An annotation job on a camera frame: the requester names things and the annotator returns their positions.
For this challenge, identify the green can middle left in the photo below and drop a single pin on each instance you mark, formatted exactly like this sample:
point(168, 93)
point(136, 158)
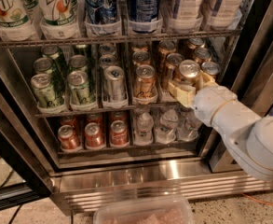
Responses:
point(46, 66)

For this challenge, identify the silver can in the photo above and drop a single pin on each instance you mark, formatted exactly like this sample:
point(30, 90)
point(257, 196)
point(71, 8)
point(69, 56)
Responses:
point(115, 84)
point(107, 60)
point(107, 49)

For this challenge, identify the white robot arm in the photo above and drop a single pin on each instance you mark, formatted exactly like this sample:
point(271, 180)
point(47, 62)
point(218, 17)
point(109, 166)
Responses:
point(247, 136)

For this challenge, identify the red can front left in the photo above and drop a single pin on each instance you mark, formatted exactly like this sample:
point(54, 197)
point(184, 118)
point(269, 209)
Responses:
point(68, 138)

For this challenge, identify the silver can middle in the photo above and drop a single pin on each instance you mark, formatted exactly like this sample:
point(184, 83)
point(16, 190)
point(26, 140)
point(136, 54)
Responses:
point(107, 60)

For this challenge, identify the glass fridge door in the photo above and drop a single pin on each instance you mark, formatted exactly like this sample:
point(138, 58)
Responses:
point(23, 179)

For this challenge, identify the silver can back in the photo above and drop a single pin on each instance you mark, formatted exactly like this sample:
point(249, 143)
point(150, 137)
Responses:
point(107, 49)

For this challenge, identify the white drink bottle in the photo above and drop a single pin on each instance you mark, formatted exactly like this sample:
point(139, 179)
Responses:
point(184, 16)
point(219, 14)

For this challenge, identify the green can back left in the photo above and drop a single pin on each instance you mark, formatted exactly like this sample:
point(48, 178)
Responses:
point(55, 53)

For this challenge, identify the green can front left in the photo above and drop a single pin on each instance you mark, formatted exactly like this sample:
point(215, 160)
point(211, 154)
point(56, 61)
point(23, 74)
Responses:
point(45, 92)

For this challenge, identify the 7up bottle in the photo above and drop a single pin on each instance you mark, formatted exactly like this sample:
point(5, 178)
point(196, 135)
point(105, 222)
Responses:
point(18, 20)
point(59, 19)

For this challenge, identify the blue pepsi bottle right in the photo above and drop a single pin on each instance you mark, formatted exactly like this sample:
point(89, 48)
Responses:
point(144, 15)

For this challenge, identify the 7up bottle far left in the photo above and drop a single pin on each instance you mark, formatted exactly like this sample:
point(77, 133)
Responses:
point(18, 20)

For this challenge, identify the silver can front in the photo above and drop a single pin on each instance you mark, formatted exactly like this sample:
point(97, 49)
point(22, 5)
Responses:
point(115, 84)

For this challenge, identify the red can front centre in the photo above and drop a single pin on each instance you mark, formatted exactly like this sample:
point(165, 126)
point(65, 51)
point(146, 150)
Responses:
point(93, 136)

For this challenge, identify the clear plastic container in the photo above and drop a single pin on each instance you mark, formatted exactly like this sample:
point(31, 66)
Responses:
point(168, 209)

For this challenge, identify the water bottle right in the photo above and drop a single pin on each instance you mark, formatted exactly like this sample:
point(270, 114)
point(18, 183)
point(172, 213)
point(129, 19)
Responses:
point(188, 125)

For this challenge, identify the white drink bottle right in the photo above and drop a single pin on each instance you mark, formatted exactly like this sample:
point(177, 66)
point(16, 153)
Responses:
point(219, 14)

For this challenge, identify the stainless steel fridge cabinet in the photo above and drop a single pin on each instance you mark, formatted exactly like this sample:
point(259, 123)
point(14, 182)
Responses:
point(86, 179)

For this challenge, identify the white drink bottle left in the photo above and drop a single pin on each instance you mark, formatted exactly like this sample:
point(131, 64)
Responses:
point(184, 16)

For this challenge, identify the blue pepsi bottle left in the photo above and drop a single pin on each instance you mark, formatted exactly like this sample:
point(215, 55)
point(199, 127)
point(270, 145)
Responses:
point(102, 17)

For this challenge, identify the red can front right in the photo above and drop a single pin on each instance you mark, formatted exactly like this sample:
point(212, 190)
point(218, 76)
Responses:
point(119, 134)

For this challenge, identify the water bottle left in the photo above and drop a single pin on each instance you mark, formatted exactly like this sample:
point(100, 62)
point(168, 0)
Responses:
point(143, 130)

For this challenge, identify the red can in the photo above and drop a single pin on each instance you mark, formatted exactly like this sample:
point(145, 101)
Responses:
point(68, 138)
point(93, 136)
point(119, 134)

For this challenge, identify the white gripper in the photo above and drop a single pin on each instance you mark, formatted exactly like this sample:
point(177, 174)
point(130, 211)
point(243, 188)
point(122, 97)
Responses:
point(211, 102)

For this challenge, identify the blue pepsi bottle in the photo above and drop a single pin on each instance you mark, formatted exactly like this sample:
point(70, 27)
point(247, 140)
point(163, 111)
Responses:
point(102, 17)
point(144, 15)

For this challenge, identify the orange can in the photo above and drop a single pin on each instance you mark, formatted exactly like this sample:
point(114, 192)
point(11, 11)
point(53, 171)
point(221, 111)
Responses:
point(171, 63)
point(145, 82)
point(187, 73)
point(211, 68)
point(201, 55)
point(195, 43)
point(164, 48)
point(141, 57)

